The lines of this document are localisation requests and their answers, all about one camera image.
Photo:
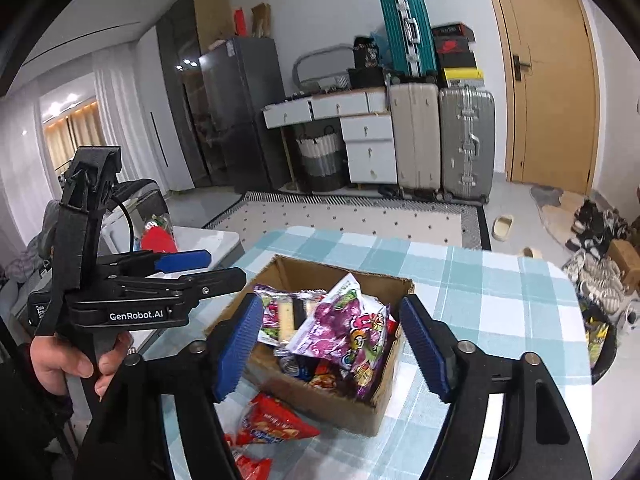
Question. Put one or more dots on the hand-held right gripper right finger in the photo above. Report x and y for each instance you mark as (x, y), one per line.
(422, 345)

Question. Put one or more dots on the red chip packet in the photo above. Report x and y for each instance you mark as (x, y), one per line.
(252, 465)
(275, 420)

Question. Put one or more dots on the oval mirror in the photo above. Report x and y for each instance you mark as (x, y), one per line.
(320, 67)

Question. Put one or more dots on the beige patterned rug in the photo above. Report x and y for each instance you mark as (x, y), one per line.
(350, 220)

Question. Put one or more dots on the pile of clothes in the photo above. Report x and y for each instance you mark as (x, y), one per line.
(25, 260)

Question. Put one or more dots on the grey fluffy floor mat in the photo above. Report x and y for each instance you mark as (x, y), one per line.
(550, 197)

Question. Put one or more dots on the purple and orange snack packet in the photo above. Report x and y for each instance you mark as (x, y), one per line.
(372, 355)

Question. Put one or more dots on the silver suitcase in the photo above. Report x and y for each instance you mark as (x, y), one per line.
(467, 145)

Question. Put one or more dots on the white desk with drawers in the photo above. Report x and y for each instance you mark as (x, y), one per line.
(365, 150)

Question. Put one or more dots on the clear yellow wafer packet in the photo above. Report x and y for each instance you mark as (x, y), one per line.
(287, 320)

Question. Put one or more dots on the blue snack packet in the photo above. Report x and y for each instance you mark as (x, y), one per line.
(297, 365)

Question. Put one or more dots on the tall tan cardboard box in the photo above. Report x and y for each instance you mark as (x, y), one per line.
(212, 17)

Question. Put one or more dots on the person's left forearm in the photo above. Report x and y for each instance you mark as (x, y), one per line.
(30, 425)

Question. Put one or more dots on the small brown box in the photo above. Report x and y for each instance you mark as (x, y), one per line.
(625, 257)

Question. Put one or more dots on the person's left hand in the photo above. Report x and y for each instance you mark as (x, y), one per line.
(55, 355)

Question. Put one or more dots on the yellow and black box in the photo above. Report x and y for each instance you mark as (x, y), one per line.
(462, 79)

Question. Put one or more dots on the dark glass cabinet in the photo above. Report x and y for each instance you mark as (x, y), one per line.
(172, 85)

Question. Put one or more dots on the white sheer curtain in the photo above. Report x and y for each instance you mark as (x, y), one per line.
(130, 120)

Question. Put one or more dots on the beige slipper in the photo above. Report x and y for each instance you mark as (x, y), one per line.
(502, 227)
(531, 252)

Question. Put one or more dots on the red bottle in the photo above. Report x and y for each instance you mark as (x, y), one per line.
(240, 22)

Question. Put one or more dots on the red gift bag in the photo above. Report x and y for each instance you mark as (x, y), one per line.
(160, 240)

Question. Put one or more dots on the grey and white laundry basket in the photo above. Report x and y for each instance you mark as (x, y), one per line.
(320, 165)

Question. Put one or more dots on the purple grape candy packet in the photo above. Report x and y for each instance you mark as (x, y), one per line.
(325, 330)

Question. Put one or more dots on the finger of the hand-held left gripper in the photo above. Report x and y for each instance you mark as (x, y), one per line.
(220, 280)
(182, 260)

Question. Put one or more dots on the black waste bin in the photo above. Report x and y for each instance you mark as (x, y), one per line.
(607, 360)

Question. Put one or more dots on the brown cardboard box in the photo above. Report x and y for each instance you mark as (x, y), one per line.
(325, 410)

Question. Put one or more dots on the black bag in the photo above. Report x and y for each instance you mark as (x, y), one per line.
(367, 62)

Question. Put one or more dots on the beige suitcase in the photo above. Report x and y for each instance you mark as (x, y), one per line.
(415, 135)

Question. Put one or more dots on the teal suitcase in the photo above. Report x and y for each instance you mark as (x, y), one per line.
(400, 35)

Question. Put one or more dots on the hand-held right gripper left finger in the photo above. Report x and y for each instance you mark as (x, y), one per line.
(240, 345)

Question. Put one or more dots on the pile of shoes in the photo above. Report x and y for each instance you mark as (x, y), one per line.
(600, 260)

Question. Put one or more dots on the grey chair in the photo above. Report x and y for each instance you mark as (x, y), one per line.
(150, 200)

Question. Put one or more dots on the dark grey refrigerator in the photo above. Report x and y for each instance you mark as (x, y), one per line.
(240, 110)

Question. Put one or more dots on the tan curtain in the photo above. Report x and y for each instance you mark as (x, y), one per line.
(80, 135)

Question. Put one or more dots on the wooden door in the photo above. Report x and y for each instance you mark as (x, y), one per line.
(550, 85)

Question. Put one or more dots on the black and red shoe box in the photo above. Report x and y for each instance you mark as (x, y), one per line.
(452, 45)

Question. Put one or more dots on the brown paper bag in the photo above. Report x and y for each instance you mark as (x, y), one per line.
(261, 20)

